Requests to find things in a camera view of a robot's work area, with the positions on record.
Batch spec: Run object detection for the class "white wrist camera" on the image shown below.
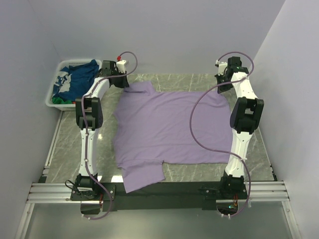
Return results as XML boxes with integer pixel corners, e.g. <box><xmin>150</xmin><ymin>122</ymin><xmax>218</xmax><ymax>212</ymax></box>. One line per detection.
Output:
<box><xmin>116</xmin><ymin>59</ymin><xmax>129</xmax><ymax>74</ymax></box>
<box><xmin>215</xmin><ymin>60</ymin><xmax>228</xmax><ymax>76</ymax></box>

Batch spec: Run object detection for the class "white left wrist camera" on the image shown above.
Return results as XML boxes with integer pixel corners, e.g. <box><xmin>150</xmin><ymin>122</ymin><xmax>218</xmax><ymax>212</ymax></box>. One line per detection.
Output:
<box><xmin>116</xmin><ymin>59</ymin><xmax>129</xmax><ymax>74</ymax></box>

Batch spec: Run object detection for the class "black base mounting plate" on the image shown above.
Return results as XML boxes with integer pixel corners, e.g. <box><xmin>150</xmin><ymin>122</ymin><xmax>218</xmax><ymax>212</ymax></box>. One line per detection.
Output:
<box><xmin>70</xmin><ymin>182</ymin><xmax>251</xmax><ymax>216</ymax></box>

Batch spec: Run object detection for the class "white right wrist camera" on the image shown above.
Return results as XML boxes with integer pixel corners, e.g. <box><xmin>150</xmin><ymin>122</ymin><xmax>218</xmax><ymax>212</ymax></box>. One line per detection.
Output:
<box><xmin>215</xmin><ymin>60</ymin><xmax>228</xmax><ymax>76</ymax></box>

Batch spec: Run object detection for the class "blue printed t shirt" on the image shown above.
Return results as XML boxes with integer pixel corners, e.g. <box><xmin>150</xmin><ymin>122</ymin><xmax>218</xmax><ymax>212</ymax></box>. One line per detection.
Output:
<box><xmin>52</xmin><ymin>59</ymin><xmax>99</xmax><ymax>102</ymax></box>

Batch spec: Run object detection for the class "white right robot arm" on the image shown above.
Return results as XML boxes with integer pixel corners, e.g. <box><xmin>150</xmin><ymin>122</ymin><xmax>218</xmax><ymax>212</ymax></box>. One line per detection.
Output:
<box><xmin>215</xmin><ymin>56</ymin><xmax>264</xmax><ymax>199</ymax></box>

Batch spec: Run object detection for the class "aluminium frame rail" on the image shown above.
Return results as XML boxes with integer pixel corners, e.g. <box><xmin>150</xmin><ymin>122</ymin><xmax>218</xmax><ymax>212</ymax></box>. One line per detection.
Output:
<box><xmin>13</xmin><ymin>139</ymin><xmax>301</xmax><ymax>239</ymax></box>

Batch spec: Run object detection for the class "white laundry basket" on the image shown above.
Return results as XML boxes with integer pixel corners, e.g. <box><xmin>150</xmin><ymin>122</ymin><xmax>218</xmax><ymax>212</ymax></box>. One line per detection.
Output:
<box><xmin>45</xmin><ymin>59</ymin><xmax>102</xmax><ymax>111</ymax></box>

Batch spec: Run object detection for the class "green t shirt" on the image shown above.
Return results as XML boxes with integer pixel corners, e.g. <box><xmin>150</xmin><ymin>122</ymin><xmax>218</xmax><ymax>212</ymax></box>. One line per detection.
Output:
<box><xmin>51</xmin><ymin>97</ymin><xmax>73</xmax><ymax>105</ymax></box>

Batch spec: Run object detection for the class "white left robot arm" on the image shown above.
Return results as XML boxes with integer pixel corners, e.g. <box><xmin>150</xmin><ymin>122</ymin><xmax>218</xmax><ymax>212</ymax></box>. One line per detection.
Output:
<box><xmin>73</xmin><ymin>56</ymin><xmax>129</xmax><ymax>200</ymax></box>

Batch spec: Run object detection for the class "purple t shirt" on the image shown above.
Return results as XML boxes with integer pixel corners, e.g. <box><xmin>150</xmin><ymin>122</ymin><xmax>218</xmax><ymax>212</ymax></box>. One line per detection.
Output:
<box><xmin>114</xmin><ymin>81</ymin><xmax>232</xmax><ymax>193</ymax></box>

